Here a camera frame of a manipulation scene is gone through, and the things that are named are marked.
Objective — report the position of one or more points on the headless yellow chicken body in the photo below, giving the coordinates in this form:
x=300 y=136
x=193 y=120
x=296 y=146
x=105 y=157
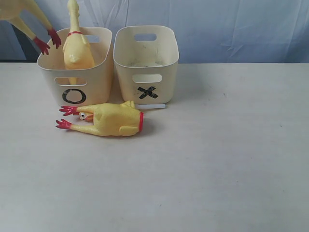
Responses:
x=109 y=119

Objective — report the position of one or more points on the cream bin marked X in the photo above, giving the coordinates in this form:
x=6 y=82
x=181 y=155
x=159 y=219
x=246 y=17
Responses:
x=145 y=60

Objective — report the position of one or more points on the detached yellow chicken head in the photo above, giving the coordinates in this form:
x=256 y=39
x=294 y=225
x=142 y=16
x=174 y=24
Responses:
x=86 y=116

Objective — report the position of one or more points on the cream bin marked O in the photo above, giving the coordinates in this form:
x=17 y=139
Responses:
x=82 y=86

